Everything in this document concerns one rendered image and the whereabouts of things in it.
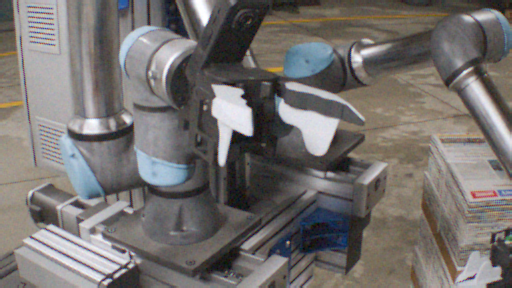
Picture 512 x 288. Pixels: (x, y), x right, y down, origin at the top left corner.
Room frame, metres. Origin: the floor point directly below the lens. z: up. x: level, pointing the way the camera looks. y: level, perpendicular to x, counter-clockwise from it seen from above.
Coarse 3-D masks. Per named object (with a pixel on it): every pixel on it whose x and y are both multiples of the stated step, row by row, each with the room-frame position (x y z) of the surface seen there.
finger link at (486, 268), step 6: (486, 264) 0.87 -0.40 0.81; (480, 270) 0.87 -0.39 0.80; (486, 270) 0.87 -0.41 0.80; (492, 270) 0.88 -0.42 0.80; (498, 270) 0.88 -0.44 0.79; (480, 276) 0.87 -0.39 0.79; (486, 276) 0.87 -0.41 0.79; (492, 276) 0.88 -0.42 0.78; (498, 276) 0.88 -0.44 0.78; (462, 282) 0.87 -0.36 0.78; (468, 282) 0.87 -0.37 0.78; (474, 282) 0.87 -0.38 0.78; (480, 282) 0.87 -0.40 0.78; (486, 282) 0.87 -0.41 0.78
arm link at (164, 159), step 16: (144, 112) 0.70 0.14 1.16; (160, 112) 0.70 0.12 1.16; (176, 112) 0.70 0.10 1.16; (144, 128) 0.70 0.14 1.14; (160, 128) 0.70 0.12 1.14; (176, 128) 0.70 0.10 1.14; (144, 144) 0.70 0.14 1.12; (160, 144) 0.70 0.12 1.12; (176, 144) 0.70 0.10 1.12; (144, 160) 0.70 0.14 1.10; (160, 160) 0.69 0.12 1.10; (176, 160) 0.70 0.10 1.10; (192, 160) 0.72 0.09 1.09; (144, 176) 0.71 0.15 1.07; (160, 176) 0.70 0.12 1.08; (176, 176) 0.70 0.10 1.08; (192, 176) 0.72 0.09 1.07
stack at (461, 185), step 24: (432, 144) 1.44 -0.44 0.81; (456, 144) 1.39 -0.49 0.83; (480, 144) 1.38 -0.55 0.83; (432, 168) 1.42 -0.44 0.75; (456, 168) 1.25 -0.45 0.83; (480, 168) 1.25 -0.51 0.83; (432, 192) 1.38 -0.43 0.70; (456, 192) 1.19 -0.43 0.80; (480, 192) 1.13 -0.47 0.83; (504, 192) 1.12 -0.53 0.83; (456, 216) 1.17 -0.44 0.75; (480, 216) 1.10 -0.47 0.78; (504, 216) 1.10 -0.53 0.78; (432, 240) 1.32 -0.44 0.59; (456, 240) 1.14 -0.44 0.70; (480, 240) 1.10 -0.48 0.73; (432, 264) 1.28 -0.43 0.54; (456, 264) 1.12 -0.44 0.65
